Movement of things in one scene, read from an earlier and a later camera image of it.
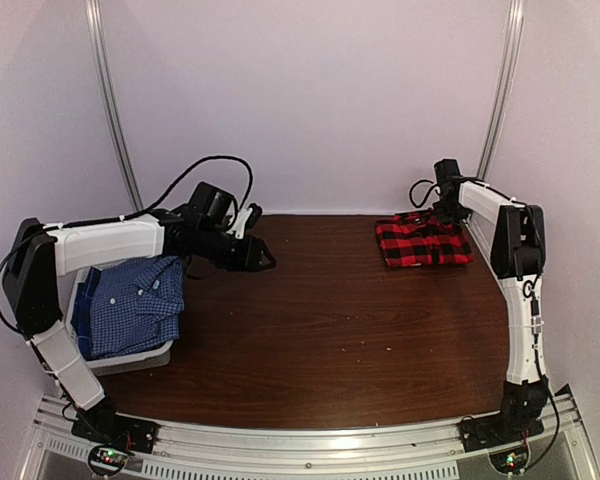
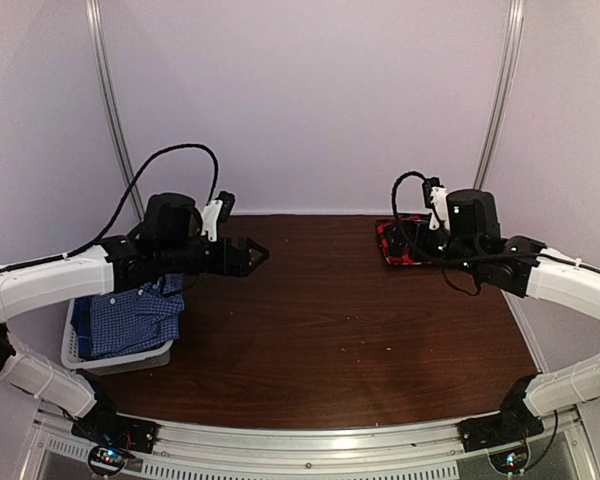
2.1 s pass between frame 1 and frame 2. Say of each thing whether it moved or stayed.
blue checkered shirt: stayed
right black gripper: moved
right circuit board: stayed
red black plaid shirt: stayed
